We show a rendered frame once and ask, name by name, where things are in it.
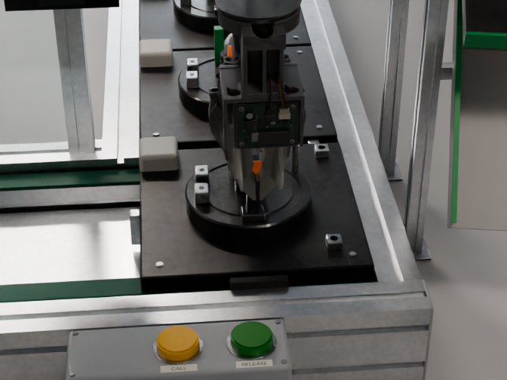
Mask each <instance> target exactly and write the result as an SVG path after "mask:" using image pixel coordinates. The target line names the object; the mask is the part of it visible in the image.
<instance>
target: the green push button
mask: <svg viewBox="0 0 507 380"><path fill-rule="evenodd" d="M272 337H273V336H272V331H271V330H270V328H269V327H268V326H267V325H265V324H263V323H260V322H256V321H247V322H243V323H240V324H239V325H237V326H236V327H235V328H234V329H233V330H232V331H231V346H232V348H233V349H234V350H235V351H236V352H238V353H239V354H242V355H245V356H258V355H261V354H264V353H266V352H267V351H268V350H269V349H270V348H271V347H272Z"/></svg>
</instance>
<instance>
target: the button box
mask: <svg viewBox="0 0 507 380"><path fill-rule="evenodd" d="M248 321H256V322H260V323H263V324H265V325H267V326H268V327H269V328H270V330H271V331H272V336H273V337H272V347H271V348H270V349H269V350H268V351H267V352H266V353H264V354H261V355H258V356H245V355H242V354H239V353H238V352H236V351H235V350H234V349H233V348H232V346H231V331H232V330H233V329H234V328H235V327H236V326H237V325H239V324H240V323H243V322H247V321H235V322H221V323H196V324H182V325H169V326H143V327H130V328H116V329H91V330H77V331H71V332H69V337H68V347H67V357H66V376H65V380H291V376H292V365H291V360H290V352H289V347H288V342H287V333H286V329H285V324H284V320H282V319H274V320H248ZM170 326H187V327H189V328H191V329H193V330H194V331H196V332H197V334H198V338H199V348H198V351H197V352H196V354H195V355H193V356H192V357H190V358H188V359H186V360H168V359H166V358H164V357H162V356H161V355H160V354H159V353H158V350H157V344H156V339H157V336H158V334H159V333H160V332H161V331H162V330H164V329H166V328H168V327H170Z"/></svg>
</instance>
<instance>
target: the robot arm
mask: <svg viewBox="0 0 507 380"><path fill-rule="evenodd" d="M301 2H302V0H215V3H216V5H217V6H218V22H219V24H220V26H221V27H222V28H223V29H225V30H226V31H227V32H230V33H232V40H231V45H232V57H223V64H221V65H220V66H218V67H217V68H216V69H215V76H216V78H218V82H217V87H212V88H209V96H210V103H209V109H208V115H209V123H210V130H211V132H212V134H213V135H214V137H215V139H216V140H217V142H218V143H219V145H220V147H221V148H222V150H223V152H224V154H225V159H226V163H227V164H228V166H229V169H230V170H231V171H232V174H233V176H234V178H235V180H236V182H237V183H238V185H239V188H240V190H241V191H242V192H244V193H245V194H246V195H248V196H249V197H250V198H251V199H252V200H253V201H259V200H262V199H264V197H265V196H267V194H268V193H270V191H271V190H272V189H273V188H274V187H275V185H276V186H277V188H278V190H281V189H282V188H283V185H284V168H285V166H286V164H287V162H288V160H289V157H290V147H291V146H297V145H299V144H300V146H303V132H304V124H305V120H306V110H305V95H304V92H305V89H304V86H303V84H302V83H301V80H300V74H299V70H298V67H297V62H295V63H292V62H291V61H290V56H289V54H284V50H285V49H286V33H288V32H290V31H292V30H293V29H295V28H296V27H297V26H298V25H299V23H300V5H301ZM257 148H264V149H263V152H262V153H261V155H260V159H261V164H262V167H261V169H260V171H259V173H258V174H257V178H256V174H255V173H254V172H253V171H252V169H253V167H254V161H253V156H252V154H251V153H250V149H257Z"/></svg>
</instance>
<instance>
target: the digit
mask: <svg viewBox="0 0 507 380"><path fill-rule="evenodd" d="M38 3H39V6H50V5H85V0H38Z"/></svg>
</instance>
